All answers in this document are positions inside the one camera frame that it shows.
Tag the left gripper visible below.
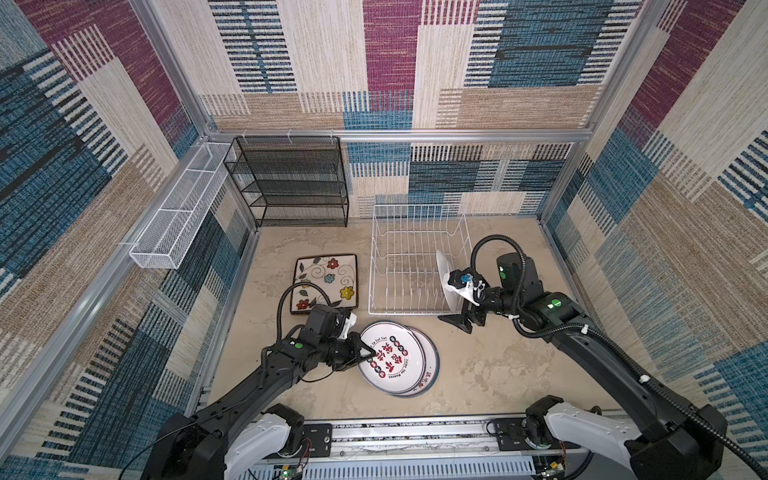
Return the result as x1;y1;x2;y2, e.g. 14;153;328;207
317;331;375;369

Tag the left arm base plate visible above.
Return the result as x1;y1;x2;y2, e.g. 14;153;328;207
264;423;333;461

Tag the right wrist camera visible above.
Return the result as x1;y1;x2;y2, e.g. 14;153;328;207
448;270;487;301

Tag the aluminium mounting rail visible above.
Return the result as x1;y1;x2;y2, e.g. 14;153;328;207
149;413;679;480

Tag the white wire dish rack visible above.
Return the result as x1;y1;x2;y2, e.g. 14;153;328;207
368;204;473;317

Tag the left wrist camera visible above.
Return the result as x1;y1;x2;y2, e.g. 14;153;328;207
337;308;357;340

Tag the black mesh shelf rack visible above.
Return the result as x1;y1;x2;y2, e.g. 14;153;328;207
224;136;350;228

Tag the white wire wall basket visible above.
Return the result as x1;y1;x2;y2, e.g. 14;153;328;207
130;142;229;270

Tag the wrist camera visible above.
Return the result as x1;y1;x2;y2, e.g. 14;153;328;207
448;270;487;301
337;308;357;340

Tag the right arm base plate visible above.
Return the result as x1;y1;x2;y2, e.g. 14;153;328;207
489;416;556;452

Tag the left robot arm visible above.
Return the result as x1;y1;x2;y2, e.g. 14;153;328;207
141;305;374;479

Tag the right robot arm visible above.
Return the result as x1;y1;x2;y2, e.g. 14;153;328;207
438;251;731;479

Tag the white round plate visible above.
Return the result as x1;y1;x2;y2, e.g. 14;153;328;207
435;250;461;314
358;321;426;396
400;328;440;398

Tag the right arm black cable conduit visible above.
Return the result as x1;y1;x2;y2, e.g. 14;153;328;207
469;233;768;480

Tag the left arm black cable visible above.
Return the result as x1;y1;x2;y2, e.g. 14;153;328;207
117;280;335;480

